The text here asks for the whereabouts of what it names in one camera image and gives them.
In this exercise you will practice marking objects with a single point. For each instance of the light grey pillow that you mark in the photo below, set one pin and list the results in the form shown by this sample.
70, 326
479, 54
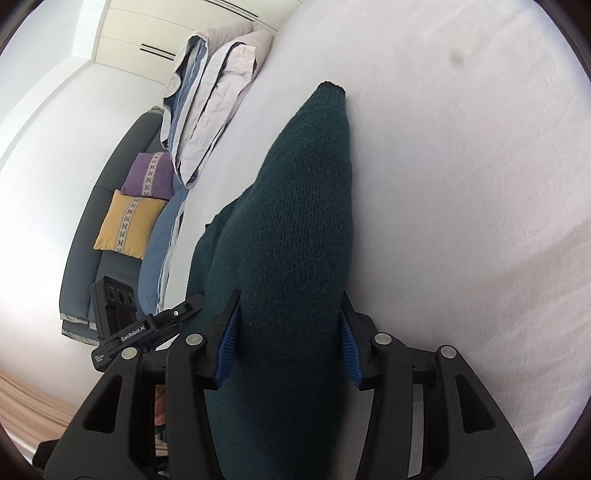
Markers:
221, 106

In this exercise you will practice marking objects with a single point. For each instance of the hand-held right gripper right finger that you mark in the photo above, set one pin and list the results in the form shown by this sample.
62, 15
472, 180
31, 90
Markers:
348, 355

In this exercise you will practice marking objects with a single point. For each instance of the yellow cushion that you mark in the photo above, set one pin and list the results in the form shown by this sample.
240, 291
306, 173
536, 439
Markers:
129, 224

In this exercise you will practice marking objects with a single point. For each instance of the dark green knit sweater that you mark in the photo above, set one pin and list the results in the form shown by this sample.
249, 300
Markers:
295, 230

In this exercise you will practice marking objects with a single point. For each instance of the grey sofa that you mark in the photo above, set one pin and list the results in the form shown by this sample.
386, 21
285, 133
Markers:
92, 240

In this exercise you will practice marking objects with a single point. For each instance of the blue bed cover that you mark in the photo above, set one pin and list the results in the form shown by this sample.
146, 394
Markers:
159, 249

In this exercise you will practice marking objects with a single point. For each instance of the white bed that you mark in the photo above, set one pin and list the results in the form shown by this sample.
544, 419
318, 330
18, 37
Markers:
461, 207

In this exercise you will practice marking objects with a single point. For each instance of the white wardrobe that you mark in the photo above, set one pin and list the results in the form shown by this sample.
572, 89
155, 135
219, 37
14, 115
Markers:
157, 27

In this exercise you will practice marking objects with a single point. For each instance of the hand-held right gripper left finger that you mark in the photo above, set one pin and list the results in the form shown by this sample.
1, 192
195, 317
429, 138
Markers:
228, 350

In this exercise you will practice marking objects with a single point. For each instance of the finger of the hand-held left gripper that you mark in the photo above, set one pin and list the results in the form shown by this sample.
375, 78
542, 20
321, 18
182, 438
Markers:
178, 310
161, 337

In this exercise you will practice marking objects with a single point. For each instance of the grey blue striped pillow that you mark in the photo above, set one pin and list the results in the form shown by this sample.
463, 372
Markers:
187, 92

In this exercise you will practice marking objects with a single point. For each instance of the purple cushion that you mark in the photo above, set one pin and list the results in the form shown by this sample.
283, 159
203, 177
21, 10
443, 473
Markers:
147, 175

